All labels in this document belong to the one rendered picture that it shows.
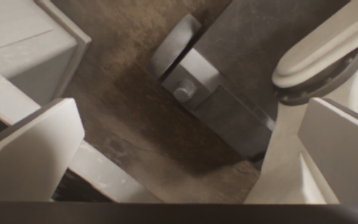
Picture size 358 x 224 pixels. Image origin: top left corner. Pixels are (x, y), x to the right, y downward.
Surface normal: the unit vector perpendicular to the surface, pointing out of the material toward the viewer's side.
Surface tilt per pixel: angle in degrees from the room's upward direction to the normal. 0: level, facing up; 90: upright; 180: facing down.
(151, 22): 0
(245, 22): 0
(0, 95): 90
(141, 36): 0
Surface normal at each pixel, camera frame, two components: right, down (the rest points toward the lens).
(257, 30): -0.29, 0.57
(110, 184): 0.64, -0.49
